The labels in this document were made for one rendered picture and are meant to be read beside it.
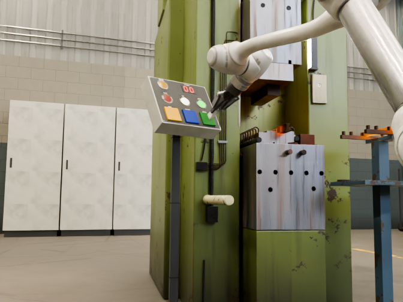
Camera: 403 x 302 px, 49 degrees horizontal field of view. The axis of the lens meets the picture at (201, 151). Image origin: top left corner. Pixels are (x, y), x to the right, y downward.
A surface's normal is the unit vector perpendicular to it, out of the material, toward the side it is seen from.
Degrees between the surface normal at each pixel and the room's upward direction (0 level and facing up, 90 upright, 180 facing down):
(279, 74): 90
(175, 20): 90
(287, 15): 90
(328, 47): 90
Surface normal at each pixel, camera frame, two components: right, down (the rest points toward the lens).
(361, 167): 0.31, -0.10
